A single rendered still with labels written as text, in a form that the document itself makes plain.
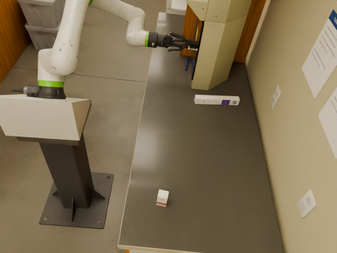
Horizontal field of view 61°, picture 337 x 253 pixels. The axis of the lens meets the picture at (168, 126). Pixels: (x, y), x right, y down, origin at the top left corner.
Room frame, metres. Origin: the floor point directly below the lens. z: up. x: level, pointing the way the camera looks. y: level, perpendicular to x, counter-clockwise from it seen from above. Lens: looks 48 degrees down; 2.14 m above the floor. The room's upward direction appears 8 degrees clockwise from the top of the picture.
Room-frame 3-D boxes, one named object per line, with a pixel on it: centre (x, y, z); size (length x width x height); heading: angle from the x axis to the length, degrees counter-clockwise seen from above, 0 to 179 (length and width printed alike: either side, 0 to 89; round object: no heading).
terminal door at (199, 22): (1.62, -0.10, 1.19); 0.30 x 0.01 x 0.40; 3
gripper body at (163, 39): (1.55, 0.09, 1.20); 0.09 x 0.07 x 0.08; 93
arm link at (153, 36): (1.55, 0.17, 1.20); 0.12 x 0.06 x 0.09; 3
